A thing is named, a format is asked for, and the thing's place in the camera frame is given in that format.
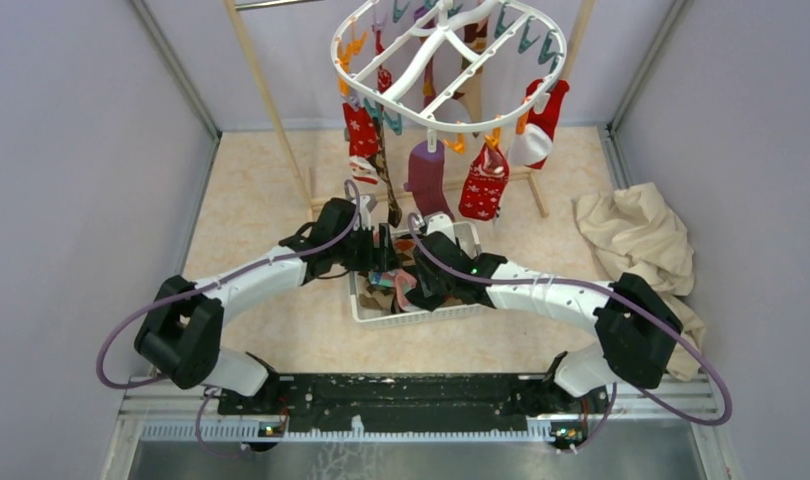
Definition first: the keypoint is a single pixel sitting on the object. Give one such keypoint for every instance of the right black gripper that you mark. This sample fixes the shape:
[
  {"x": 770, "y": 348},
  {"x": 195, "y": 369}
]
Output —
[{"x": 419, "y": 262}]

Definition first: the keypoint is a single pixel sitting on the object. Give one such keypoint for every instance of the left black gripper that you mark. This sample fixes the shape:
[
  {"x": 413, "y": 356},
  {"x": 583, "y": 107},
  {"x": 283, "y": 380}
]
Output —
[{"x": 380, "y": 258}]

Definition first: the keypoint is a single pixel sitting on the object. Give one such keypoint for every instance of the white perforated plastic basket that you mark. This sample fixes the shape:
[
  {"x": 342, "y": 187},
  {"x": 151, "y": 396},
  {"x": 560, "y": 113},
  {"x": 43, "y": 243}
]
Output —
[{"x": 369, "y": 313}]

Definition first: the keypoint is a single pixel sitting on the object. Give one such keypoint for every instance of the red white patterned sock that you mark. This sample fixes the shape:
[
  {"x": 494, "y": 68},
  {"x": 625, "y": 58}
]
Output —
[{"x": 484, "y": 186}]

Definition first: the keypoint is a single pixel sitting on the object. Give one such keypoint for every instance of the black sock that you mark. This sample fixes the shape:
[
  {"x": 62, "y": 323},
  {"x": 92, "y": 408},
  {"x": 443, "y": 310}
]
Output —
[{"x": 411, "y": 296}]

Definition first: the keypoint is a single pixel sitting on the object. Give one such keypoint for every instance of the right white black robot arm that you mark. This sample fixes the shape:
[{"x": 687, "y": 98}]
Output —
[{"x": 634, "y": 330}]

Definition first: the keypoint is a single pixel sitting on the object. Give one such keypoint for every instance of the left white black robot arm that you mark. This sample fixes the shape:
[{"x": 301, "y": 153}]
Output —
[{"x": 181, "y": 333}]

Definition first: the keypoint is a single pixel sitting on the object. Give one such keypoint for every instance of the white oval clip hanger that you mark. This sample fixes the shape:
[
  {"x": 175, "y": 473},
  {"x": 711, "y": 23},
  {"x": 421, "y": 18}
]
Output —
[{"x": 450, "y": 66}]

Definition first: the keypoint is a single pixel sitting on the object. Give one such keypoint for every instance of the maroon sock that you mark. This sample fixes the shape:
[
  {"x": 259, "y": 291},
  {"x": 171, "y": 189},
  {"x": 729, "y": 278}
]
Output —
[{"x": 425, "y": 180}]

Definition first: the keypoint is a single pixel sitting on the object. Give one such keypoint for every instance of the red snowflake sock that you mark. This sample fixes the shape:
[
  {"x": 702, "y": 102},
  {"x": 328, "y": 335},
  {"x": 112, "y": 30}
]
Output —
[{"x": 362, "y": 143}]

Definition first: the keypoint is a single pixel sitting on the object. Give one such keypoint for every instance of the cream crumpled cloth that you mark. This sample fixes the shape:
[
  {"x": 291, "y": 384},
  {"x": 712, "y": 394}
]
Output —
[{"x": 635, "y": 231}]

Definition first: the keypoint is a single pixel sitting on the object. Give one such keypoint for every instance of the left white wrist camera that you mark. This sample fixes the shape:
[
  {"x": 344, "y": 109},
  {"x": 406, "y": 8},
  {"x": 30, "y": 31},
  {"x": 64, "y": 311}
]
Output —
[{"x": 365, "y": 204}]

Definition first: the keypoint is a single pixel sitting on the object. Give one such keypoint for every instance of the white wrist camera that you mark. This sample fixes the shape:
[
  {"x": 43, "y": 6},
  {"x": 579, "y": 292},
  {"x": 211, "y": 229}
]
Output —
[
  {"x": 365, "y": 204},
  {"x": 445, "y": 232}
]

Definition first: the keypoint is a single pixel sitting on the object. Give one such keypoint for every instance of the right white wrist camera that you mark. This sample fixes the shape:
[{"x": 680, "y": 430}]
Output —
[{"x": 445, "y": 232}]

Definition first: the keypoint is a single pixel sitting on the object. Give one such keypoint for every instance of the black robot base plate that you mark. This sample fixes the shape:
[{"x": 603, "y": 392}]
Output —
[{"x": 430, "y": 403}]

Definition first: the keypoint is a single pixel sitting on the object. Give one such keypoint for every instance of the aluminium rail front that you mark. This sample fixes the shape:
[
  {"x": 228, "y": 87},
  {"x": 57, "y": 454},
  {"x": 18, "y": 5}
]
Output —
[{"x": 170, "y": 413}]

